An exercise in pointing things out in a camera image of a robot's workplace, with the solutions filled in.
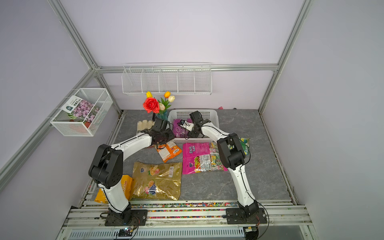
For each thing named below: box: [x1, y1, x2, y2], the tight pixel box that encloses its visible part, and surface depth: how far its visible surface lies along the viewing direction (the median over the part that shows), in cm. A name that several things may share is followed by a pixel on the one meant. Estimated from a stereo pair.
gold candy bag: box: [130, 162, 183, 201], surface depth 84 cm
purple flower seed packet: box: [61, 95, 100, 123], surface depth 75 cm
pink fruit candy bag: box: [182, 142, 228, 175], surface depth 92 cm
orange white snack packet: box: [155, 140, 183, 163], surface depth 97 cm
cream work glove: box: [136, 119, 155, 135], surface depth 114 cm
